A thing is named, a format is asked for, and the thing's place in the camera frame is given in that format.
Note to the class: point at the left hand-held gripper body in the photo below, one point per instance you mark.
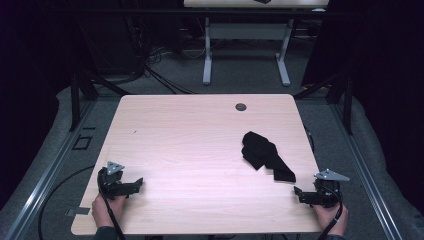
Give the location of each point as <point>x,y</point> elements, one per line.
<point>111,186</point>

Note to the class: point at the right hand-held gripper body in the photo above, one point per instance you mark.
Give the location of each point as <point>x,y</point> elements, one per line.
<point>326,193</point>

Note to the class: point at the person's right hand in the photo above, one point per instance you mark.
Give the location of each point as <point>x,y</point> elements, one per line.
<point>328,216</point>

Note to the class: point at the person's left hand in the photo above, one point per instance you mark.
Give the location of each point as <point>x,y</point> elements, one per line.
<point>103,211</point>

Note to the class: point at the grey tape strip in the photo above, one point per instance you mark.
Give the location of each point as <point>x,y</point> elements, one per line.
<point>78,211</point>

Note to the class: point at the black cloth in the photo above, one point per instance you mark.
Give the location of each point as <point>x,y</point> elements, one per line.
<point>263,153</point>

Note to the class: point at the black metal stand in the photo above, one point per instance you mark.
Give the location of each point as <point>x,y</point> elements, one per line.
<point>80,90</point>
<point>340,93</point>

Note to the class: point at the grey table grommet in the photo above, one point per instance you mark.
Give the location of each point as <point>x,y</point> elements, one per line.
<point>240,107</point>

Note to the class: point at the white-legged desk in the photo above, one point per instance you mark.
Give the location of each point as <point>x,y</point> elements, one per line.
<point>246,31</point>

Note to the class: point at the aluminium floor rail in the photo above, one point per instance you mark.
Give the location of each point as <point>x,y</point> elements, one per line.
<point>50,173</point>
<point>363,173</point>

